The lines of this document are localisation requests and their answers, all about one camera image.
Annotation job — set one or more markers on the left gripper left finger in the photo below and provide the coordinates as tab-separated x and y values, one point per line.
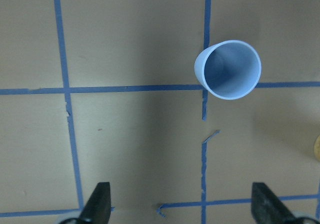
98	208

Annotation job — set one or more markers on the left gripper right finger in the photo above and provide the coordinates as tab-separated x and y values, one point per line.
266	207

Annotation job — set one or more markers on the bamboo wooden cup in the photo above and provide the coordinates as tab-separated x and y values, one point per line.
316	148

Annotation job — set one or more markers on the light blue plastic cup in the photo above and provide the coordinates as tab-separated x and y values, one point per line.
229	70

